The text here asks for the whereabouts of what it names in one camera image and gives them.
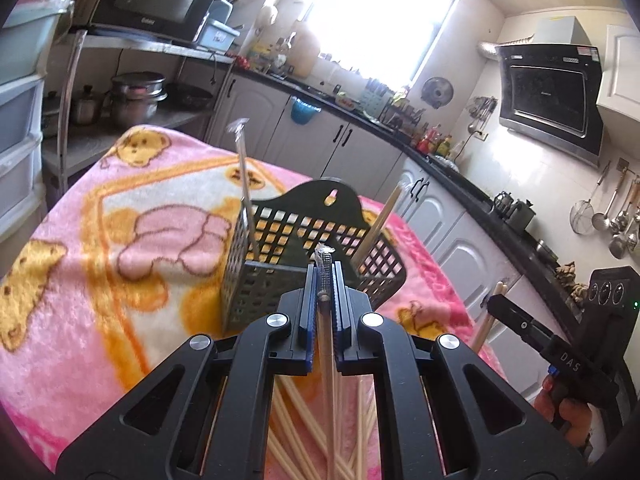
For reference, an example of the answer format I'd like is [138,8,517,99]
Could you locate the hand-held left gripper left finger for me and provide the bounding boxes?
[55,265,323,480]

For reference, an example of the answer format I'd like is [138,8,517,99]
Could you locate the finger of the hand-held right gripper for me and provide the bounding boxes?
[486,293,557,357]

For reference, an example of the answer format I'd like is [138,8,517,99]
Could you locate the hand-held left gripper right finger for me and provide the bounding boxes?
[332,262,586,480]

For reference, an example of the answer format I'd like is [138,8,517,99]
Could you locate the chopstick pair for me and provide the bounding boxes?
[470,282,506,356]
[350,182,413,266]
[226,117,261,261]
[314,242,337,480]

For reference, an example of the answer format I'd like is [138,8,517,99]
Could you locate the pile of chopsticks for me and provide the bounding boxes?
[210,370,441,480]

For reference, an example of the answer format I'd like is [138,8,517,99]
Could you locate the black plastic utensil basket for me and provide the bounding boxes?
[220,177,407,336]

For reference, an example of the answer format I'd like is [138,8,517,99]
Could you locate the person's right hand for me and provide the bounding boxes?
[532,377,601,436]

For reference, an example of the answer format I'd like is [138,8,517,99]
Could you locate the ginger roots pile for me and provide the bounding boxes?
[555,262,591,306]

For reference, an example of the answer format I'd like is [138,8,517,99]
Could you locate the hanging steel spoons cluster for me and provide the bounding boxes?
[607,180,640,261]

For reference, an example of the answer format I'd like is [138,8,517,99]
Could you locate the steel bowl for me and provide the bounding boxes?
[535,239,561,263]

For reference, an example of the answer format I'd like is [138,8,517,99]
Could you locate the hanging steel ladle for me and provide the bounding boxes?
[591,172,626,232]

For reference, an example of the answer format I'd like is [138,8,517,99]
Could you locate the dark metal kettle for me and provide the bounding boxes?
[492,191,516,218]

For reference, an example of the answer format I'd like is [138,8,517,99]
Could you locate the cluster of sauce bottles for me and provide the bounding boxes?
[415,122,456,158]

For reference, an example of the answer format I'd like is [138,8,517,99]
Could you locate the blue hanging basin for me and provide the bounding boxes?
[290,95,323,126]

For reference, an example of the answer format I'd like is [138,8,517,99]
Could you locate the pink bear printed blanket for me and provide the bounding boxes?
[0,124,506,480]

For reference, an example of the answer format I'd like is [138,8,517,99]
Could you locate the hanging kitchen tools rack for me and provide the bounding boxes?
[467,95,498,133]

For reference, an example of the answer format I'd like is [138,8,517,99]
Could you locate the black range hood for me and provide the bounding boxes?
[497,15,606,168]

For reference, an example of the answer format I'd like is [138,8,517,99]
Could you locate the white kitchen cabinet counter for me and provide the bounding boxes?
[205,67,591,396]

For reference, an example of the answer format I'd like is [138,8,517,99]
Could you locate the light blue knife block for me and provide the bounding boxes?
[362,77,396,116]

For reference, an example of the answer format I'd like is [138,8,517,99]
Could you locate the white upper cabinet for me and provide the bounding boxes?
[597,24,640,123]

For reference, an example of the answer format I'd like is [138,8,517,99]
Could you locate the black wok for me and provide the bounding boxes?
[165,82,216,111]

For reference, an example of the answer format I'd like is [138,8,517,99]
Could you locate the wooden cutting board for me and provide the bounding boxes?
[290,25,321,78]

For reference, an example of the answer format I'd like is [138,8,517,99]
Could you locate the stacked steel pots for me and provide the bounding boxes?
[107,72,168,128]

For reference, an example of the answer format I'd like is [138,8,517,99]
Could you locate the light blue plastic box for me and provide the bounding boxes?
[195,17,241,51]

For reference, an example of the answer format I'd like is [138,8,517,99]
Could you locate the kitchen window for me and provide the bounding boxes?
[295,0,463,91]

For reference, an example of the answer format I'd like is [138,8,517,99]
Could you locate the small steel lidded pot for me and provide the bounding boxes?
[70,85,106,126]

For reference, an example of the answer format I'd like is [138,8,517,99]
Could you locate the metal shelf rack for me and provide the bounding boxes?
[42,30,236,196]

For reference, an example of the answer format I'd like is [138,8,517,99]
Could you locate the plastic drawer cabinet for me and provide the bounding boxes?
[0,67,48,251]

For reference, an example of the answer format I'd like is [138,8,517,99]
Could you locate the light blue plastic tub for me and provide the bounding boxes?
[0,0,73,86]

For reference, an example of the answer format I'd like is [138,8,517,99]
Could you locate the round wire strainer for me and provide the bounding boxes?
[570,162,613,236]

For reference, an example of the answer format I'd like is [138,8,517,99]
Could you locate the black wire spice rack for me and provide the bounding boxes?
[385,100,426,136]

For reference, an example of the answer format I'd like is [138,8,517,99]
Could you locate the round grey wall fan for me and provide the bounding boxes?
[421,76,455,108]

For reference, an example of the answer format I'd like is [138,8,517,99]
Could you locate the silver exhaust duct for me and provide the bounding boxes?
[475,35,536,58]

